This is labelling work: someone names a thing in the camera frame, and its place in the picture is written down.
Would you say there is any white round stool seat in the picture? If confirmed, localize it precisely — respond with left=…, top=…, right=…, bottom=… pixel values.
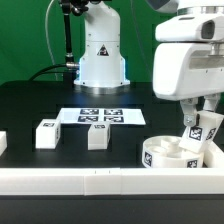
left=142, top=136, right=209, bottom=168

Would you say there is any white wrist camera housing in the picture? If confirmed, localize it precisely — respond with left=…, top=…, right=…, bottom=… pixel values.
left=155, top=14, right=224, bottom=42

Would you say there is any white cable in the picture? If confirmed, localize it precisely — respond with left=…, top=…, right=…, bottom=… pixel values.
left=44, top=0, right=59, bottom=81

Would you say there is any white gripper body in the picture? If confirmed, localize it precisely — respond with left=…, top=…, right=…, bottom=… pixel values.
left=153, top=43, right=224, bottom=100

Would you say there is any black camera stand pole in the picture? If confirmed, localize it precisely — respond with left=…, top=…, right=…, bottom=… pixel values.
left=59, top=0, right=75, bottom=84

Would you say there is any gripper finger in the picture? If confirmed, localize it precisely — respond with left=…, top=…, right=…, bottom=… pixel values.
left=203, top=93, right=221, bottom=112
left=180, top=98, right=198, bottom=127

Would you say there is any white left fence wall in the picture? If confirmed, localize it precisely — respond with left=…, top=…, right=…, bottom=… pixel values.
left=0, top=131, right=7, bottom=156

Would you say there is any white front fence wall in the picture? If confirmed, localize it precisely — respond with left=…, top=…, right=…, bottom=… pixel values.
left=0, top=168, right=224, bottom=196

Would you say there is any black cable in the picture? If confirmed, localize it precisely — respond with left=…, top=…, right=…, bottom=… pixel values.
left=29, top=64, right=69, bottom=82

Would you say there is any white sheet with tags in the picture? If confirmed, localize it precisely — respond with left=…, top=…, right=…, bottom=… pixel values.
left=57, top=108, right=146, bottom=125

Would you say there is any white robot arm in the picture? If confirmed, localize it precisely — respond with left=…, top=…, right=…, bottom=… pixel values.
left=75, top=0, right=224, bottom=127

